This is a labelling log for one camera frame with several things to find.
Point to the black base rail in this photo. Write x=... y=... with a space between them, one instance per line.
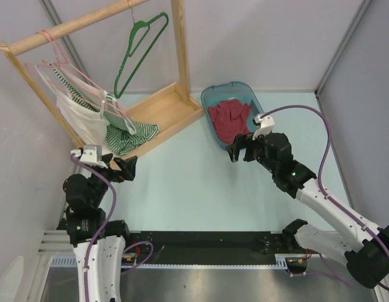
x=216 y=248

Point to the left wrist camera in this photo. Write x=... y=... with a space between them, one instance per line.
x=92 y=155

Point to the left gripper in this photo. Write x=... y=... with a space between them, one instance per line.
x=119 y=175

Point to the red tank top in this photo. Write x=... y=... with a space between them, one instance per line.
x=229 y=118

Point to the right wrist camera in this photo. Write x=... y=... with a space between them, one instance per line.
x=264 y=125

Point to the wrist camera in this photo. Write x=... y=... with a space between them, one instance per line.
x=92 y=155
x=264 y=125

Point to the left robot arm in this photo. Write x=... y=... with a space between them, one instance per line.
x=97 y=241

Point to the teal plastic bin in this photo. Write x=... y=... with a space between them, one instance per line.
x=213 y=95

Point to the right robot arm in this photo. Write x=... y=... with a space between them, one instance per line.
x=359 y=244

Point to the green striped tank top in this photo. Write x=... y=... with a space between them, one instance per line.
x=123 y=134

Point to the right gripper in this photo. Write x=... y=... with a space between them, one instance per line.
x=242 y=141

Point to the wooden clothes rack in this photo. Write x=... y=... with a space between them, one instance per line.
x=171 y=108

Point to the white tank top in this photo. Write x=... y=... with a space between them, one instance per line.
x=90 y=126

